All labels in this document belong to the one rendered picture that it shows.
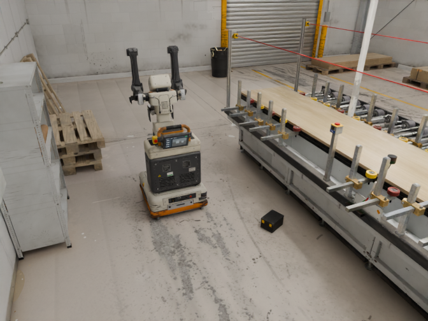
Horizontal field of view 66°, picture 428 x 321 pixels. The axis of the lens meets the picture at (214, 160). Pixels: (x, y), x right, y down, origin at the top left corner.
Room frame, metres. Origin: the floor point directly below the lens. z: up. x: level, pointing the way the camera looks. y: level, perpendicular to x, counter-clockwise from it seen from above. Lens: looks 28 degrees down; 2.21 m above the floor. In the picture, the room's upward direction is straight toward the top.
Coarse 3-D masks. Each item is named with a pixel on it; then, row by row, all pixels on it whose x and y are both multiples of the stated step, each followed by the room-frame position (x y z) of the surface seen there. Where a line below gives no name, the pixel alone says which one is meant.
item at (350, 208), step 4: (384, 196) 1.99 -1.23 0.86; (388, 196) 1.99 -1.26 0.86; (392, 196) 1.99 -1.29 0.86; (372, 200) 1.94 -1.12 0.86; (376, 200) 1.94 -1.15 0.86; (356, 204) 1.88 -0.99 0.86; (360, 204) 1.88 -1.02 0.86; (364, 204) 1.89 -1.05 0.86; (368, 204) 1.90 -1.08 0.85; (372, 204) 1.91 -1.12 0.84; (348, 208) 1.84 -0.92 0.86; (352, 208) 1.84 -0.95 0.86; (356, 208) 1.86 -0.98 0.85; (360, 208) 1.88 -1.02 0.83
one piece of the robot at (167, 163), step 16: (176, 128) 2.96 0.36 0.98; (144, 144) 3.01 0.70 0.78; (160, 144) 2.90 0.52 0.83; (192, 144) 3.00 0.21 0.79; (160, 160) 2.88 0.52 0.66; (176, 160) 2.93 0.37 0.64; (192, 160) 3.00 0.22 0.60; (160, 176) 2.87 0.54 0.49; (176, 176) 2.93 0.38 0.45; (192, 176) 3.00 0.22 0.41
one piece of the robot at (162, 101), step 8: (152, 96) 3.22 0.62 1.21; (160, 96) 3.25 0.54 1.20; (168, 96) 3.28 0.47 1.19; (176, 96) 3.39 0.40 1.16; (152, 104) 3.20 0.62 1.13; (160, 104) 3.23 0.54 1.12; (168, 104) 3.26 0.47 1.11; (160, 112) 3.22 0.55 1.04; (168, 112) 3.25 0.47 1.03; (160, 120) 3.27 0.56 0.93; (168, 120) 3.30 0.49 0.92; (152, 128) 3.38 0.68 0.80
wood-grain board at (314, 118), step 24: (264, 96) 4.25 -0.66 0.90; (288, 96) 4.26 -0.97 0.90; (288, 120) 3.39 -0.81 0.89; (312, 120) 3.38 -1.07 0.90; (336, 120) 3.38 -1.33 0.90; (360, 144) 2.79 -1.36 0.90; (384, 144) 2.79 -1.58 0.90; (408, 144) 2.79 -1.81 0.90; (408, 168) 2.33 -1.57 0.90; (408, 192) 1.99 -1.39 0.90
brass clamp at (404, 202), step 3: (405, 198) 1.80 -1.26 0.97; (402, 201) 1.80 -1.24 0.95; (405, 201) 1.78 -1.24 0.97; (405, 204) 1.77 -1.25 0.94; (408, 204) 1.75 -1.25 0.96; (411, 204) 1.73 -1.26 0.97; (414, 204) 1.73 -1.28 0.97; (417, 204) 1.73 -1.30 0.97; (405, 207) 1.76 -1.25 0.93; (414, 207) 1.71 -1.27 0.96; (417, 207) 1.71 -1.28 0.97; (423, 207) 1.71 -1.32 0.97; (414, 210) 1.71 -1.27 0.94; (417, 210) 1.69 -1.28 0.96; (420, 210) 1.68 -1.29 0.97; (423, 210) 1.69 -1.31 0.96; (414, 213) 1.70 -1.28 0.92; (417, 213) 1.68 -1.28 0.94; (420, 213) 1.68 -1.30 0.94; (423, 213) 1.69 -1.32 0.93
